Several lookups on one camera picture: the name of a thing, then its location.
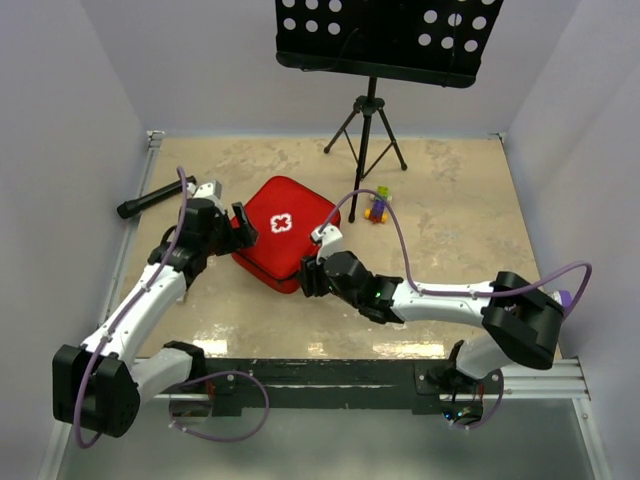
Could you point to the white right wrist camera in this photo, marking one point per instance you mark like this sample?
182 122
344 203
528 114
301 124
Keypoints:
329 240

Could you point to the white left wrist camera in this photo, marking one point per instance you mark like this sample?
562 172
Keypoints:
211 191

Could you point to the black music stand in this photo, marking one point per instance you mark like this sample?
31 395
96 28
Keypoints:
438 43

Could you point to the red black medicine kit case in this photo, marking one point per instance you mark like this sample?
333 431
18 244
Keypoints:
284 212

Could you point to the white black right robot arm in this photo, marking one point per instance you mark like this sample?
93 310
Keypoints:
521 323

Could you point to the black flashlight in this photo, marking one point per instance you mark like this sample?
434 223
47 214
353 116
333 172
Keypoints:
133 207

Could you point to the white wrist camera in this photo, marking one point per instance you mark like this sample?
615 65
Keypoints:
211 191
329 240

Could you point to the colourful toy block car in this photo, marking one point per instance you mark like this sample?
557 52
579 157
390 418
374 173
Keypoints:
380 199

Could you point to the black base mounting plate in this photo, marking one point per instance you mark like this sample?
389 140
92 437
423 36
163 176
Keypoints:
379 384

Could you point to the purple white device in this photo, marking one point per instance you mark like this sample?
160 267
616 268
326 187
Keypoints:
564 299

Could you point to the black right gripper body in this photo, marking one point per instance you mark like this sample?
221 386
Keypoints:
318 282

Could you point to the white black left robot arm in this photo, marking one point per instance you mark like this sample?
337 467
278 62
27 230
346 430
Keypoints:
99 385

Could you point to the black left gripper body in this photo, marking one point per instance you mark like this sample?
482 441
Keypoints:
220 241

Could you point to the aluminium frame rail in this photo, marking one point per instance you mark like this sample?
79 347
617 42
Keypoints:
154 140

